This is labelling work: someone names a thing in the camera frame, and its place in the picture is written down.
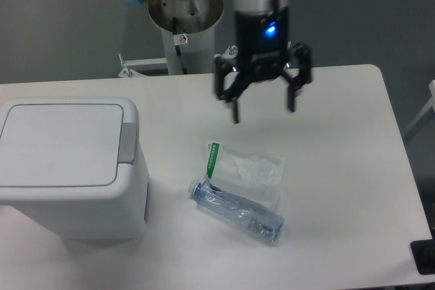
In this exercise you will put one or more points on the clear plastic bag green label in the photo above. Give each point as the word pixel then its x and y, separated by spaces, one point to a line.
pixel 257 177

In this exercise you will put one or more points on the black clamp at table corner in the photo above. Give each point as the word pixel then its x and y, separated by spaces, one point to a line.
pixel 423 254

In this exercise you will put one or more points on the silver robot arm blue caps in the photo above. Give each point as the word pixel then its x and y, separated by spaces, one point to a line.
pixel 251 7

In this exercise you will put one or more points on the white metal base frame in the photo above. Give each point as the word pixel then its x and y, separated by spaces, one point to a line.
pixel 178 65

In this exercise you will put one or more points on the white plastic trash can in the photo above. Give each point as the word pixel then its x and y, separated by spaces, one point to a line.
pixel 59 166

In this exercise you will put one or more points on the grey trash can push button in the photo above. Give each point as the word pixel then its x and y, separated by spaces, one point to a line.
pixel 128 143

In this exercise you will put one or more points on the white frame at right edge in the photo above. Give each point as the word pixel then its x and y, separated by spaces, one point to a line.
pixel 421 119

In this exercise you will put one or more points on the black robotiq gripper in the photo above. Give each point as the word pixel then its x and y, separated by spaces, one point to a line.
pixel 263 54

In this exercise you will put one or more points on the crushed clear plastic water bottle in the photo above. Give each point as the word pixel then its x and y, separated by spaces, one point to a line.
pixel 244 214

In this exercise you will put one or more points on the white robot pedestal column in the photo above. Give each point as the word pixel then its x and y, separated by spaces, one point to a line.
pixel 186 26

